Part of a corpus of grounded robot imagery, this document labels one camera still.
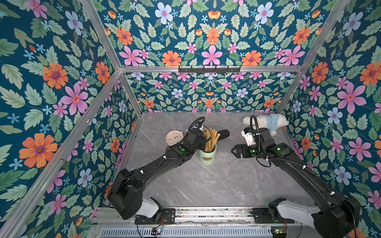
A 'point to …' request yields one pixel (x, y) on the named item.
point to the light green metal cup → (208, 158)
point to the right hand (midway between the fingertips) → (241, 147)
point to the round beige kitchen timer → (173, 137)
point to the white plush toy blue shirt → (273, 121)
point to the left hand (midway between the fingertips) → (204, 136)
